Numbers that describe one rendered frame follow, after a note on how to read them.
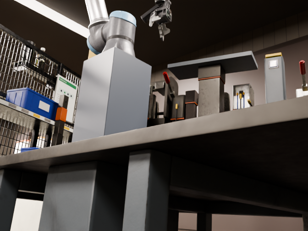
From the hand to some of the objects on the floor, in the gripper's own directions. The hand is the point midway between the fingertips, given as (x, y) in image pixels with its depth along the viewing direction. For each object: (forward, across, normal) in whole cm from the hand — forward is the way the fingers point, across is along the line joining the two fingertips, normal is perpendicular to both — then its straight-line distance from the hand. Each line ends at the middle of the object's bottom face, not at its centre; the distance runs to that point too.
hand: (155, 35), depth 177 cm
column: (+144, -34, -2) cm, 148 cm away
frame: (+144, +21, -15) cm, 146 cm away
